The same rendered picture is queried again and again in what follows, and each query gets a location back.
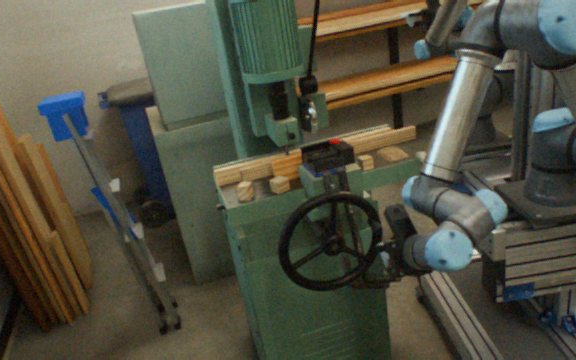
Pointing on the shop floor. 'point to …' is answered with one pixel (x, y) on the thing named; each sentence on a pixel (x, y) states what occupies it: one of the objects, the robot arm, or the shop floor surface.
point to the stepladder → (110, 200)
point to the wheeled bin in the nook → (148, 195)
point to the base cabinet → (313, 308)
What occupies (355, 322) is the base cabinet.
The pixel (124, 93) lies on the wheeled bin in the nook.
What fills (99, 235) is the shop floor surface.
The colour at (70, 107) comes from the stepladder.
